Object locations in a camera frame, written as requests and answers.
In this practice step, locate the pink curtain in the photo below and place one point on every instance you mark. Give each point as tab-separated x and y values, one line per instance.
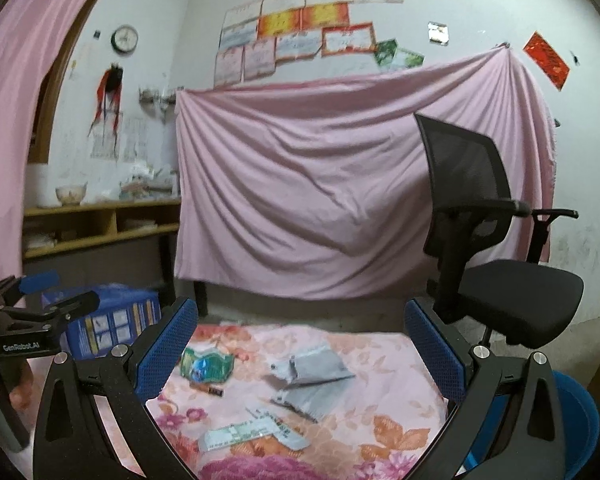
20	85

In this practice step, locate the small white sachet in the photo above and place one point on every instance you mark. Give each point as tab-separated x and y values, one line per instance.
292	437

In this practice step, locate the paper wall calendar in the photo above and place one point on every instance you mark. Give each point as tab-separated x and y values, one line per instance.
132	140

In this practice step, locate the round wall clock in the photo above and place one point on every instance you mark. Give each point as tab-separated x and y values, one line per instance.
125	38

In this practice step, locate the green shiny wrapper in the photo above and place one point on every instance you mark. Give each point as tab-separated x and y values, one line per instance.
207	365

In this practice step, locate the wooden shelf desk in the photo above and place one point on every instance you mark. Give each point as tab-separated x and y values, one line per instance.
105	206

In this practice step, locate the red tassel wall ornament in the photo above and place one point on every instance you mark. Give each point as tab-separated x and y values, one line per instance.
111	90

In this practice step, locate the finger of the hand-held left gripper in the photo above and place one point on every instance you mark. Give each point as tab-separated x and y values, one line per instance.
65	307
35	282

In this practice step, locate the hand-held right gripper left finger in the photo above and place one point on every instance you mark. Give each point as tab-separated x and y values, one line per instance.
169	346

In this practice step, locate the white patterned bowl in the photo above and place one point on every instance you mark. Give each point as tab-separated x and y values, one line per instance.
71	195

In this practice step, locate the group of wall certificates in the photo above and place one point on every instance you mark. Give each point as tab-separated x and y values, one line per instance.
300	30

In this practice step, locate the person's left hand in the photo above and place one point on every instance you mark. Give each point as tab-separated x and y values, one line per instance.
22	385

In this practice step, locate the red paper wall decoration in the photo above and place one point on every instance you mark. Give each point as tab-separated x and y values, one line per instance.
547	60

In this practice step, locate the blue cardboard box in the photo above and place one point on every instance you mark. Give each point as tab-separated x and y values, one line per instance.
110	322

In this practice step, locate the hanging pink bed sheet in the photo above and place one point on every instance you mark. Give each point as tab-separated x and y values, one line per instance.
305	185

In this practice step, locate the black mesh office chair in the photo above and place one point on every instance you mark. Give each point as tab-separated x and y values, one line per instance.
520	290

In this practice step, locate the white cylindrical container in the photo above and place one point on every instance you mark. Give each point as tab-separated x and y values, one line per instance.
36	185

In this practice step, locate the black and white photo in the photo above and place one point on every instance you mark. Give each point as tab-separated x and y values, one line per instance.
438	32

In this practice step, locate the floral pink blanket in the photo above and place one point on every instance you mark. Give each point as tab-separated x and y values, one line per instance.
350	440

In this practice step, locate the green banknote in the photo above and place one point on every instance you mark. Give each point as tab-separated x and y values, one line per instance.
235	435

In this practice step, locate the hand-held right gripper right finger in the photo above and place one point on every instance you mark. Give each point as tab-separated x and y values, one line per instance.
432	351

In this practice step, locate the pile of papers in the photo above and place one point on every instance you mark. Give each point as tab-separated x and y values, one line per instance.
147	185

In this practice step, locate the blue plastic basin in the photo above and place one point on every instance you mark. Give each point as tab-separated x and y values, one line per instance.
575	425

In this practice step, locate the green landscape photo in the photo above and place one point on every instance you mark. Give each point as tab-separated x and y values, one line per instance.
410	58
386	51

